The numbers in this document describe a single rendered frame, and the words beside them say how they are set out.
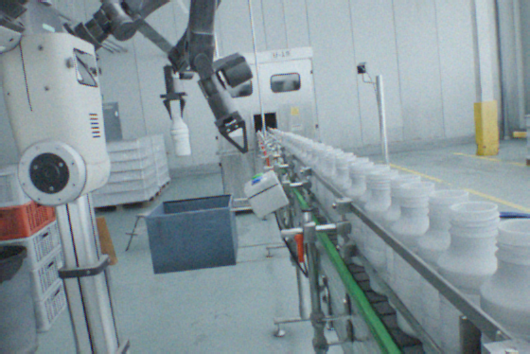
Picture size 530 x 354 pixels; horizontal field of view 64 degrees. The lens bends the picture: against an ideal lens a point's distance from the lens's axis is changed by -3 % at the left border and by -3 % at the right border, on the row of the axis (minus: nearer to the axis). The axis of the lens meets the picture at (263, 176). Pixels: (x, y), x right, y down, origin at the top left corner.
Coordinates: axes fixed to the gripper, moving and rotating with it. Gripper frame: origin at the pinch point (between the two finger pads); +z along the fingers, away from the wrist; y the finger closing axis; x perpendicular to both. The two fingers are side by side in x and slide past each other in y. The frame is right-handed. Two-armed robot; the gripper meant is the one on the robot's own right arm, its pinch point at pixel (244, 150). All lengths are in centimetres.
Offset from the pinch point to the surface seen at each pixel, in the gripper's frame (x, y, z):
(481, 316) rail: -12, -81, 12
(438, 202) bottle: -17, -68, 9
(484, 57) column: -475, 762, 90
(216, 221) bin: 23, 50, 21
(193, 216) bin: 30, 50, 16
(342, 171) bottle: -15.4, -27.0, 10.2
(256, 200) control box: 2.4, -10.0, 10.6
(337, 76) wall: -248, 1024, -7
